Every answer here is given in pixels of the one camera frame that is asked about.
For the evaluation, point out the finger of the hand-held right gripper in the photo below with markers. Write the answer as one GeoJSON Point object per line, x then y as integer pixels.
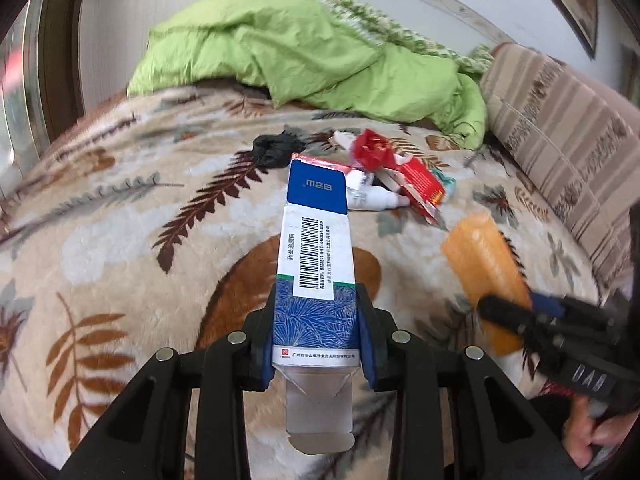
{"type": "Point", "coordinates": [505, 312]}
{"type": "Point", "coordinates": [550, 304]}

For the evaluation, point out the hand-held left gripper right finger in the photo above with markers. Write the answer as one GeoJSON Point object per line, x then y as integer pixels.
{"type": "Point", "coordinates": [369, 355]}

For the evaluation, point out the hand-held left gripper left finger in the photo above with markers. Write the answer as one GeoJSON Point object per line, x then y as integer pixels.
{"type": "Point", "coordinates": [254, 352]}

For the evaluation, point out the orange comb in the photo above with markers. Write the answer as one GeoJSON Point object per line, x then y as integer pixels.
{"type": "Point", "coordinates": [482, 255]}

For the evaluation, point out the blue medicine box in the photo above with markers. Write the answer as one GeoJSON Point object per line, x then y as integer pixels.
{"type": "Point", "coordinates": [315, 260]}

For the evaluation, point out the white plastic bottle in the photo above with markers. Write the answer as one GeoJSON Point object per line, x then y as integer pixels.
{"type": "Point", "coordinates": [375, 200]}

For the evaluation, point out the person's right hand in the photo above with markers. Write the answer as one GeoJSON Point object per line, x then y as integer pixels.
{"type": "Point", "coordinates": [580, 427]}

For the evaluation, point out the teal tissue packet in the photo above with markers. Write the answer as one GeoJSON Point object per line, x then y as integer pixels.
{"type": "Point", "coordinates": [444, 176]}

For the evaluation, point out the striped brown cushion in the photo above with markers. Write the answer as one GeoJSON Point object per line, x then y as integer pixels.
{"type": "Point", "coordinates": [560, 135]}

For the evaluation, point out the leaf print blanket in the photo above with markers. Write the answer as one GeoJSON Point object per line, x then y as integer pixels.
{"type": "Point", "coordinates": [125, 240]}

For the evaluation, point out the red white flat box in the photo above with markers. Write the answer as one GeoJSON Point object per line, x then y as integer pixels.
{"type": "Point", "coordinates": [325, 162]}

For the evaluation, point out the black cloth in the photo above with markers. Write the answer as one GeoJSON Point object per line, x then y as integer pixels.
{"type": "Point", "coordinates": [272, 150]}

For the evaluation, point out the red crumpled wrapper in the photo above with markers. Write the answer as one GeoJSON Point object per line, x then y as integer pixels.
{"type": "Point", "coordinates": [372, 147]}

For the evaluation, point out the small white tube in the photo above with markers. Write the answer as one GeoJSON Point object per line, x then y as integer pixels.
{"type": "Point", "coordinates": [345, 138]}

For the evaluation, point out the green quilt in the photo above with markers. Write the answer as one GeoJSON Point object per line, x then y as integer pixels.
{"type": "Point", "coordinates": [300, 55]}

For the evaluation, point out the green white patterned cloth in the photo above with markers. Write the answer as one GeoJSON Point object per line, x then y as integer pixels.
{"type": "Point", "coordinates": [395, 25]}

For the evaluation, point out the brown wooden window frame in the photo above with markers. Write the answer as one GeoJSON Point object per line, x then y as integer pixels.
{"type": "Point", "coordinates": [65, 60]}

